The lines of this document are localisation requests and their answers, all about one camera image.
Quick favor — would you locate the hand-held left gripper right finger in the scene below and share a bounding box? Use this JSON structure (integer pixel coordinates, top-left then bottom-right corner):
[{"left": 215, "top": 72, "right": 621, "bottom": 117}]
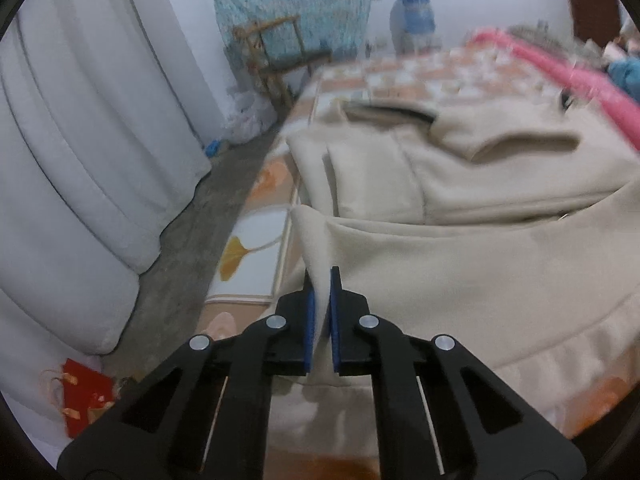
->
[{"left": 328, "top": 266, "right": 587, "bottom": 480}]

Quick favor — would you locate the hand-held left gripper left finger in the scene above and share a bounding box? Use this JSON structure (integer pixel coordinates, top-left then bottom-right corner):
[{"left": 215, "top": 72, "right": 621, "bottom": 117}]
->
[{"left": 57, "top": 269, "right": 317, "bottom": 480}]

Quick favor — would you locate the beige zip jacket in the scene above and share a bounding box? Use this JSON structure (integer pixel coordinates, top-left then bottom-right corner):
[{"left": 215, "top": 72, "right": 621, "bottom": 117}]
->
[{"left": 265, "top": 92, "right": 640, "bottom": 480}]

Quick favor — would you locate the white plastic bag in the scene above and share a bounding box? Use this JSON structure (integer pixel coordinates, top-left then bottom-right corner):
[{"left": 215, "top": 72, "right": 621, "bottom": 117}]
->
[{"left": 220, "top": 90, "right": 281, "bottom": 143}]

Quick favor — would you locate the red paper bag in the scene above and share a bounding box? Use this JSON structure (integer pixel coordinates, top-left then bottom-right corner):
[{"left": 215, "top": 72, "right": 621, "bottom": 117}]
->
[{"left": 60, "top": 358, "right": 118, "bottom": 438}]

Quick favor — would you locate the wooden chair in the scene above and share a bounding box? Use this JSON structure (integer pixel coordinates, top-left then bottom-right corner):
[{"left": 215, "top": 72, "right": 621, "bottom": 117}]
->
[{"left": 232, "top": 16, "right": 333, "bottom": 111}]

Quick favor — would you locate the white curtain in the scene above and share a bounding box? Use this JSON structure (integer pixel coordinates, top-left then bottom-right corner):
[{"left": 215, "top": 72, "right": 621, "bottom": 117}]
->
[{"left": 0, "top": 0, "right": 213, "bottom": 356}]

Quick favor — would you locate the white water dispenser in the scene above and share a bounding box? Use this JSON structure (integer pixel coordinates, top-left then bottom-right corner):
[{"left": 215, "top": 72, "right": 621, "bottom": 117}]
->
[{"left": 392, "top": 35, "right": 441, "bottom": 56}]

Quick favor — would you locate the blue water jug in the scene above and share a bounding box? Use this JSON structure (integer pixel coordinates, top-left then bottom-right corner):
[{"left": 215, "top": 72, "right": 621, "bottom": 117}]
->
[{"left": 390, "top": 0, "right": 436, "bottom": 41}]

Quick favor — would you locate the pink blanket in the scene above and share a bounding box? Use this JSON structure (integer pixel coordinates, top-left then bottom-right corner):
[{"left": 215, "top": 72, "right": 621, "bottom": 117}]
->
[{"left": 467, "top": 27, "right": 640, "bottom": 151}]

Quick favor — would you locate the grey blanket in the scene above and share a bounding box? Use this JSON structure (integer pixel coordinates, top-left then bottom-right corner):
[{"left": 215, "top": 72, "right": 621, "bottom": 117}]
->
[{"left": 505, "top": 22, "right": 601, "bottom": 61}]

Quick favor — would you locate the teal cloth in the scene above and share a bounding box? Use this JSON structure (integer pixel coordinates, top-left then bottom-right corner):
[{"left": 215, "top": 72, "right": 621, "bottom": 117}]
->
[{"left": 607, "top": 57, "right": 640, "bottom": 103}]

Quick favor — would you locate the brown wooden door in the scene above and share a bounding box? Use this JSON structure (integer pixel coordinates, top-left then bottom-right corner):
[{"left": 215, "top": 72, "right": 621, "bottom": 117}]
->
[{"left": 562, "top": 0, "right": 626, "bottom": 43}]

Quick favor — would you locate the blue floral wall cloth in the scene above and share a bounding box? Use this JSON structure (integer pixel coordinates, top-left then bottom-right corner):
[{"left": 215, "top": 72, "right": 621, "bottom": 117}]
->
[{"left": 209, "top": 0, "right": 385, "bottom": 68}]

